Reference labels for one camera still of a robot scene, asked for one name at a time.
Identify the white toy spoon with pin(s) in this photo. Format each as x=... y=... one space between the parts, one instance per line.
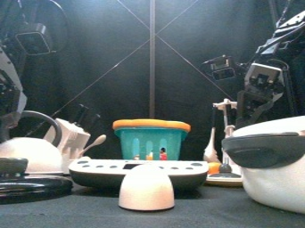
x=96 y=142

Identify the black pot lid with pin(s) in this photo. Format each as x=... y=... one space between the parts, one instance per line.
x=27 y=187

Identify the white hanging toy spatula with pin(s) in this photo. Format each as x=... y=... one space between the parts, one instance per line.
x=211 y=151

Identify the red small toy in basket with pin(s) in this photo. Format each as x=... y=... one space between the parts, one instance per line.
x=164 y=155

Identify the orange toy fruit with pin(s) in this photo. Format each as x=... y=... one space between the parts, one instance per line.
x=213 y=168

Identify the orange small toy in basket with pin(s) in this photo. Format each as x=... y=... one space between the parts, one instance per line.
x=150 y=156

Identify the white toy knife block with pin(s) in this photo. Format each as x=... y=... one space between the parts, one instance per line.
x=74 y=142

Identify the white toy egg half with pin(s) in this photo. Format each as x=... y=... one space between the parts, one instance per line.
x=146 y=190

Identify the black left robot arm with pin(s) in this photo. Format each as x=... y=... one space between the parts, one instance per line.
x=47 y=12

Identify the teal basket with orange rim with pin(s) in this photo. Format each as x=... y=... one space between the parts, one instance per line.
x=150 y=139

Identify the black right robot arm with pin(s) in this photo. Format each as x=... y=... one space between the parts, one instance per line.
x=292 y=44

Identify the vertical metal frame pole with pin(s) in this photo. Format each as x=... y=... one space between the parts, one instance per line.
x=152 y=59

